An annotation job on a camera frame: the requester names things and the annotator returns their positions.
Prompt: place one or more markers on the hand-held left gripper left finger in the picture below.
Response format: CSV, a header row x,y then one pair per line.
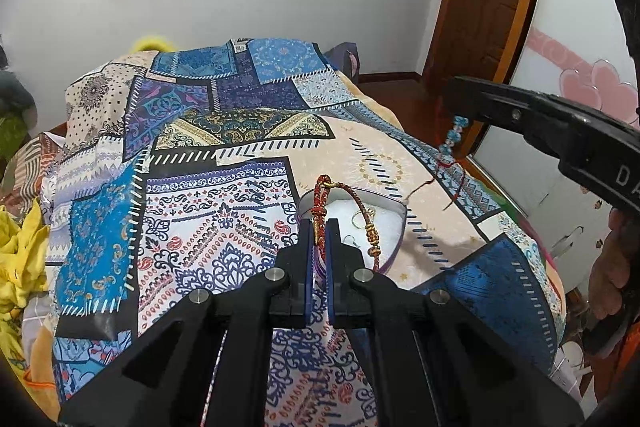
x,y
306,252

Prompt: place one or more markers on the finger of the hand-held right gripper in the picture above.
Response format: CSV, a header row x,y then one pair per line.
x,y
500,109

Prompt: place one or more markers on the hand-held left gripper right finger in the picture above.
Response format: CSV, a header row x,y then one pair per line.
x,y
331,267

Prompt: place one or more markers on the white jewelry box purple rim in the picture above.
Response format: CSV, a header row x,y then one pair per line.
x,y
387,217

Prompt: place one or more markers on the person's right hand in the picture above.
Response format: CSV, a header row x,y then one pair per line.
x,y
615,267

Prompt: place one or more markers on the thin gold earring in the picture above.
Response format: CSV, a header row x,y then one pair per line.
x,y
364,213

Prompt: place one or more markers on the patchwork printed blanket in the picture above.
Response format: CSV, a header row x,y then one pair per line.
x,y
200,207

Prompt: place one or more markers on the purple pillow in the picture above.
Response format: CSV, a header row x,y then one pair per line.
x,y
345,57

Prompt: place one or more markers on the white plastic bag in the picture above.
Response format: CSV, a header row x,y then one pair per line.
x,y
570,364

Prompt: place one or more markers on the yellow plush toy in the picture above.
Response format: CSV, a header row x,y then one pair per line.
x,y
150,43

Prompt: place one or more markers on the yellow cloth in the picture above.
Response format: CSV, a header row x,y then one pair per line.
x,y
22,267

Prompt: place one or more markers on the striped orange cloth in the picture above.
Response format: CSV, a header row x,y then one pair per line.
x,y
25,167

